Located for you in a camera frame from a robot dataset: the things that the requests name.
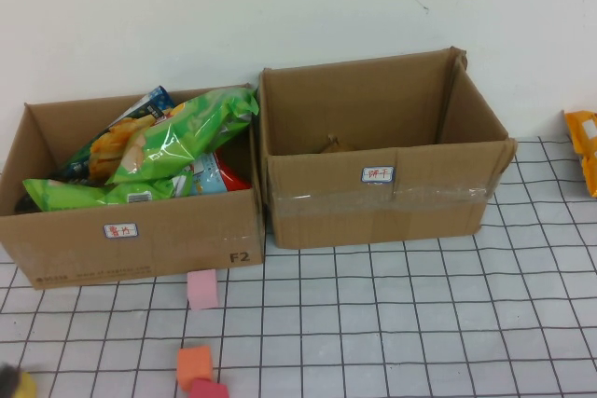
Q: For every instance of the white grid pattern tablecloth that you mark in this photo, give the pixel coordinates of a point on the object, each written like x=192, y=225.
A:
x=466, y=323

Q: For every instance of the taped cardboard box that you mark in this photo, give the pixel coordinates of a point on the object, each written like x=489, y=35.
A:
x=420, y=211

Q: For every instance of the red foam cube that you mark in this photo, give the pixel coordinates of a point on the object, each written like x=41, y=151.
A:
x=206, y=389

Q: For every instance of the green snack bag with barcode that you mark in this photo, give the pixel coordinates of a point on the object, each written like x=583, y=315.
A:
x=70, y=193

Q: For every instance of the light blue white snack bag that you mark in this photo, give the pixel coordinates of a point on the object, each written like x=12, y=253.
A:
x=205, y=179

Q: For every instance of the orange yellow snack bag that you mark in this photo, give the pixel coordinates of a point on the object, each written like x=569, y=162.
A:
x=583, y=146

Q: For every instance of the yellow foam block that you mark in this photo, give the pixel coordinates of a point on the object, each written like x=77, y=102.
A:
x=28, y=386

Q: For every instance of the blue bag of orange crisps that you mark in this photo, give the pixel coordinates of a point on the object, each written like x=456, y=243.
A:
x=109, y=141

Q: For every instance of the cardboard box with F2 print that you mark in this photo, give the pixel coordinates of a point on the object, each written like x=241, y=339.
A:
x=177, y=230

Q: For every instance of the white label with red writing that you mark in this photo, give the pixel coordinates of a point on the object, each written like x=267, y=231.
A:
x=377, y=174
x=120, y=230

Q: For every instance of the red snack bag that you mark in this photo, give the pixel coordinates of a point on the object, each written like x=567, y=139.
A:
x=235, y=180

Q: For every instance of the pink foam block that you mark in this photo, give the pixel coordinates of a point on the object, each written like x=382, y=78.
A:
x=204, y=290

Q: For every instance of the orange foam cube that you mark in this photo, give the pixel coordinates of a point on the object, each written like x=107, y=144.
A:
x=193, y=367

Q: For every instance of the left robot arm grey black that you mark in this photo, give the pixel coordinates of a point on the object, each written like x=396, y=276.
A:
x=7, y=377

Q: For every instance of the green Lay's cucumber chips bag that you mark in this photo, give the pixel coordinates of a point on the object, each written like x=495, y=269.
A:
x=177, y=137

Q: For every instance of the brown snack packet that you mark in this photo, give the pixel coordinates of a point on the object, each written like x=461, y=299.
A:
x=336, y=146

